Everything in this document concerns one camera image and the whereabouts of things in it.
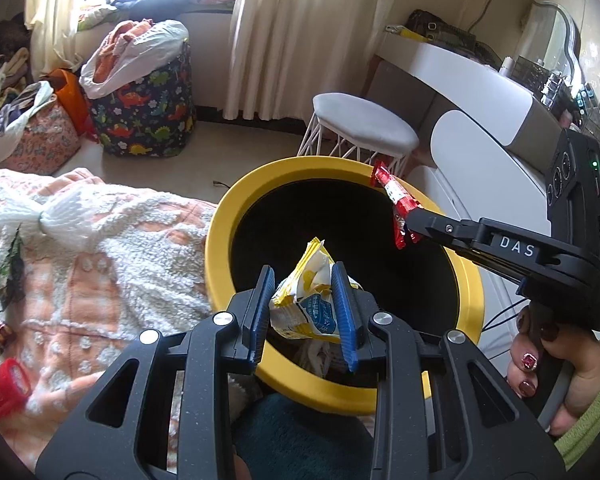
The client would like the white round stool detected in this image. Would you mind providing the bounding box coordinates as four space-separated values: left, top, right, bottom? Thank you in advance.
297 92 421 177

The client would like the yellow rimmed black bin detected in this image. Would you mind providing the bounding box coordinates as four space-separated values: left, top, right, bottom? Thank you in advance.
205 156 485 416

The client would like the white foam net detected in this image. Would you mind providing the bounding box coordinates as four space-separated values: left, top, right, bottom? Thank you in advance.
5 185 117 252

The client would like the red snack tube packet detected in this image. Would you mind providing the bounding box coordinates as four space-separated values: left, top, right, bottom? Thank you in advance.
0 357 33 423

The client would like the dinosaur print laundry basket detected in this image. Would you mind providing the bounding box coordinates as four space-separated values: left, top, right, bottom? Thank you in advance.
87 40 197 158

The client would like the person's dark teal leg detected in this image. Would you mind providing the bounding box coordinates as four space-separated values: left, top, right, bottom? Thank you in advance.
230 392 376 480

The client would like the person's right forearm green sleeve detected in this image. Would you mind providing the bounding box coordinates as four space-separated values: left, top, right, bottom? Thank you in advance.
555 350 600 472

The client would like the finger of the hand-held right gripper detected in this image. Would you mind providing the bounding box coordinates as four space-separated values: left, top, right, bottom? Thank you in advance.
405 207 600 276
404 230 527 282

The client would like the dark handbag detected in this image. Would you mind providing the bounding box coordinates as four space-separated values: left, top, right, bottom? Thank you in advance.
405 8 478 54

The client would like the red white snack wrapper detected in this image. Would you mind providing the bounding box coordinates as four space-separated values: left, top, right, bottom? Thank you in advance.
370 161 423 250

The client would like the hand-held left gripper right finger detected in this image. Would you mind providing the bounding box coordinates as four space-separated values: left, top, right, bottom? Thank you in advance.
330 261 566 480

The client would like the pile of clothes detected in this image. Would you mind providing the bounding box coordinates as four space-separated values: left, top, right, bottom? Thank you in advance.
0 15 37 126

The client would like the white bag of clothes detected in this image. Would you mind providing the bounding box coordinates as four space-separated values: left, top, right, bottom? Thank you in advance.
0 80 56 161

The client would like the wavy framed mirror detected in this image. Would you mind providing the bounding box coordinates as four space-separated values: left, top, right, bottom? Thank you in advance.
517 2 583 88

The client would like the cream curtain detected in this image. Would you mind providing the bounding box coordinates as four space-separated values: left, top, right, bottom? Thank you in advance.
225 0 411 122
25 0 113 76

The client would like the dark green snack wrapper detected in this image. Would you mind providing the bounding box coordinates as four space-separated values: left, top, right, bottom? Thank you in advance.
0 224 27 307

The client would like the orange bag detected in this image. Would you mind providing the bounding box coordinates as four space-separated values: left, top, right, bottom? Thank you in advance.
40 67 98 143

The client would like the white plastic bag with clothes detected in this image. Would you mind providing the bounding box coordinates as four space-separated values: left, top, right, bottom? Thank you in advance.
79 19 190 101

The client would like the yellow white snack packet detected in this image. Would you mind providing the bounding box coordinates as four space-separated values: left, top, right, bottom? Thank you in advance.
270 237 363 343

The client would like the peach white fluffy blanket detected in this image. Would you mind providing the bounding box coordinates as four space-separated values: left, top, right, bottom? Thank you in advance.
0 162 261 461

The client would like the floral fabric bag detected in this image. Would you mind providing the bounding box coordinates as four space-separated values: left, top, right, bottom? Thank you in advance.
0 100 83 177

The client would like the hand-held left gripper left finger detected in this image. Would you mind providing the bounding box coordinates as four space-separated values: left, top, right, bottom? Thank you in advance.
35 265 276 480

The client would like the white vanity desk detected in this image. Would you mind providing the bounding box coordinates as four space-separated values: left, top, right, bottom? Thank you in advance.
370 37 576 161

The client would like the thin black cable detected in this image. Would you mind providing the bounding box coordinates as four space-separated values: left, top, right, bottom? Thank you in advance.
481 299 529 334

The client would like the black mesh desk organizer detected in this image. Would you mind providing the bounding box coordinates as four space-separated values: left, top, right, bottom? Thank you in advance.
512 55 583 111

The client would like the person's right hand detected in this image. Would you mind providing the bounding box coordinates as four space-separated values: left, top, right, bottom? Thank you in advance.
505 305 600 438

